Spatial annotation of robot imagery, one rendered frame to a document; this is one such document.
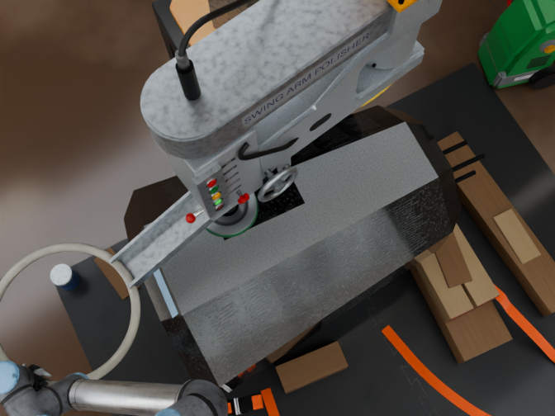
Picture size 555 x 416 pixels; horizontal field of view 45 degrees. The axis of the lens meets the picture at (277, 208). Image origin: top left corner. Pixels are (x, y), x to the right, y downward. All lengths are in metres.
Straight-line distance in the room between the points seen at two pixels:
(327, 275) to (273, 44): 1.05
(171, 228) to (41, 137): 1.55
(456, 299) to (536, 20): 1.31
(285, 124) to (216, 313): 0.79
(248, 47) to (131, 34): 2.23
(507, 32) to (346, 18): 1.86
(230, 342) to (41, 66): 2.05
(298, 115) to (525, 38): 1.71
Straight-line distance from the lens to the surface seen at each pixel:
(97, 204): 3.49
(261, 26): 1.71
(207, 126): 1.59
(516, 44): 3.46
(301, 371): 3.04
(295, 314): 2.50
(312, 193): 2.44
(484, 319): 3.18
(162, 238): 2.31
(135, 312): 2.29
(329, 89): 1.92
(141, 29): 3.88
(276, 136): 1.92
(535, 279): 3.31
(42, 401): 2.04
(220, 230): 2.38
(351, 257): 2.47
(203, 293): 2.37
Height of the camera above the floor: 3.17
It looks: 72 degrees down
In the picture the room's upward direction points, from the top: 5 degrees counter-clockwise
